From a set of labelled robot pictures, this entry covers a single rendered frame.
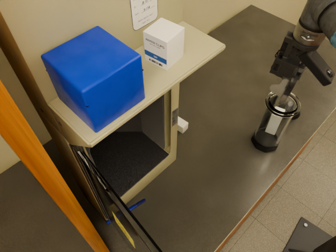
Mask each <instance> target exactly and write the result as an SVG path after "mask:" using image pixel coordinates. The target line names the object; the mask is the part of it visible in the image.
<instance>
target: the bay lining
mask: <svg viewBox="0 0 336 252"><path fill-rule="evenodd" d="M114 132H144V133H145V134H146V135H147V136H148V137H149V138H151V139H152V140H153V141H154V142H155V143H157V144H158V145H159V146H160V147H161V148H162V149H165V102H164V95H162V96H161V97H160V98H158V99H157V100H155V101H154V102H153V103H151V104H150V105H149V106H147V107H146V108H145V109H143V110H142V111H141V112H139V113H138V114H137V115H135V116H134V117H132V118H131V119H130V120H128V121H127V122H126V123H124V124H123V125H122V126H120V127H119V128H118V129H116V130H115V131H114ZM85 149H86V151H87V153H88V156H89V158H90V160H91V161H92V163H93V164H94V165H95V163H94V160H93V158H92V155H91V153H90V149H91V148H90V147H85ZM95 167H96V165H95Z"/></svg>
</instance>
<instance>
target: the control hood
mask: <svg viewBox="0 0 336 252"><path fill-rule="evenodd" d="M177 25H180V26H182V27H184V28H185V29H184V47H183V57H181V58H180V59H179V60H178V61H177V62H176V63H175V64H174V65H173V66H172V67H171V68H170V69H169V70H165V69H163V68H161V67H159V66H157V65H155V64H153V63H151V62H149V61H147V60H145V48H144V45H142V46H141V47H139V48H137V49H136V50H135V51H136V52H137V53H139V54H140V55H141V61H142V69H143V71H142V72H143V82H144V93H145V98H144V99H143V100H142V101H141V102H139V103H138V104H136V105H135V106H134V107H132V108H131V109H129V110H128V111H127V112H125V113H124V114H123V115H121V116H120V117H118V118H117V119H116V120H114V121H113V122H111V123H110V124H109V125H107V126H106V127H104V128H103V129H102V130H100V131H99V132H94V131H93V130H92V129H91V128H90V127H89V126H88V125H87V124H85V123H84V122H83V121H82V120H81V119H80V118H79V117H78V116H77V115H76V114H75V113H74V112H73V111H72V110H71V109H70V108H69V107H68V106H66V105H65V104H64V103H63V102H62V101H61V100H60V99H59V97H57V98H56V99H54V100H52V101H51V102H49V104H48V107H49V109H50V110H51V112H52V114H53V116H54V118H55V120H56V122H57V124H58V126H59V128H60V130H61V132H62V134H63V136H64V138H65V139H66V140H67V141H68V142H69V143H70V144H71V145H75V146H82V147H89V148H92V147H93V146H95V145H96V144H97V143H99V142H100V141H102V140H103V139H104V138H106V137H107V136H108V135H110V134H111V133H112V132H114V131H115V130H116V129H118V128H119V127H120V126H122V125H123V124H125V123H126V122H127V121H129V120H130V119H131V118H133V117H134V116H135V115H137V114H138V113H139V112H141V111H142V110H143V109H145V108H146V107H148V106H149V105H150V104H152V103H153V102H154V101H156V100H157V99H158V98H160V97H161V96H162V95H164V94H165V93H166V92H168V91H169V90H171V89H172V88H173V87H175V86H176V85H177V84H179V83H180V82H181V81H183V80H184V79H185V78H187V77H188V76H189V75H191V74H192V73H194V72H195V71H196V70H198V69H199V68H200V67H202V66H203V65H204V64H206V63H207V62H208V61H210V60H211V59H212V58H214V57H215V56H217V55H218V54H219V53H221V52H222V51H223V50H224V49H225V48H226V45H225V44H223V43H221V42H220V41H218V40H216V39H214V38H213V37H211V36H209V35H207V34H205V33H204V32H202V31H200V30H198V29H197V28H195V27H193V26H191V25H189V24H188V23H186V22H184V21H181V22H180V23H178V24H177Z"/></svg>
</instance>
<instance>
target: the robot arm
mask: <svg viewBox="0 0 336 252"><path fill-rule="evenodd" d="M325 37H327V38H328V39H329V41H330V44H331V45H332V46H333V47H334V48H336V0H307V2H306V5H305V7H304V9H303V11H302V13H301V16H300V18H299V20H298V22H297V24H296V27H295V29H294V31H292V30H288V32H287V34H286V36H285V38H284V40H283V43H282V45H281V48H280V49H279V50H278V51H277V53H276V54H277V55H276V54H275V59H274V62H273V64H272V66H271V70H270V73H272V74H274V75H276V76H278V77H280V78H282V80H281V82H280V83H279V84H272V85H271V86H270V87H269V89H270V91H272V92H273V93H274V94H276V95H277V96H279V97H280V101H279V104H282V103H283V102H285V101H286V100H287V98H288V97H289V95H290V93H291V92H292V90H293V88H294V86H295V84H296V82H297V80H298V81H299V79H300V78H301V76H302V74H303V72H304V70H305V68H306V67H307V68H308V69H309V70H310V71H311V72H312V74H313V75H314V76H315V77H316V78H317V80H318V81H319V82H320V83H321V84H322V85H323V86H327V85H330V84H331V83H332V81H333V79H334V76H335V72H334V71H333V70H332V69H331V68H330V66H329V65H328V64H327V63H326V62H325V60H324V59H323V58H322V57H321V55H320V54H319V53H318V52H317V51H316V50H317V49H318V48H319V46H320V44H321V43H322V42H323V41H324V39H325Z"/></svg>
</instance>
